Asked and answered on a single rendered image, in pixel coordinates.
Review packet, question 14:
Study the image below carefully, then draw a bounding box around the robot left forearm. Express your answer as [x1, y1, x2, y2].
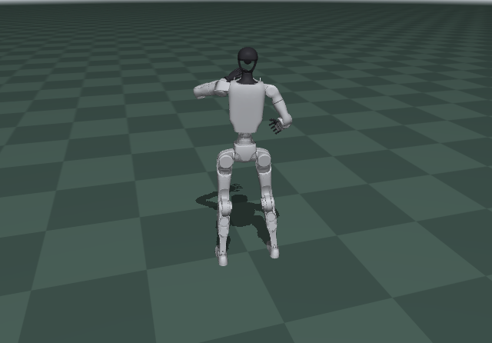
[194, 78, 227, 89]

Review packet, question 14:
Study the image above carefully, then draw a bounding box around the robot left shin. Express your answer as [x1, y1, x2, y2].
[217, 201, 230, 255]

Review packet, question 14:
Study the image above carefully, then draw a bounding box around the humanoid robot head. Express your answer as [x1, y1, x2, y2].
[236, 47, 258, 85]

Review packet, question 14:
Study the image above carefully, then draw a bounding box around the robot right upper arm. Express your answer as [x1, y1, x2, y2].
[264, 84, 292, 127]

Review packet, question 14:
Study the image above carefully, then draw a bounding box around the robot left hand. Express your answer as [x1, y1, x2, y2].
[224, 68, 248, 82]

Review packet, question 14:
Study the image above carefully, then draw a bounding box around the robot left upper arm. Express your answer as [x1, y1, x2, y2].
[193, 80, 230, 99]

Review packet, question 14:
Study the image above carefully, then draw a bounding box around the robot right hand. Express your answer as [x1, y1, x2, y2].
[269, 118, 280, 134]

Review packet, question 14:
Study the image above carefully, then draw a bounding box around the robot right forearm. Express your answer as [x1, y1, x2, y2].
[275, 118, 292, 131]

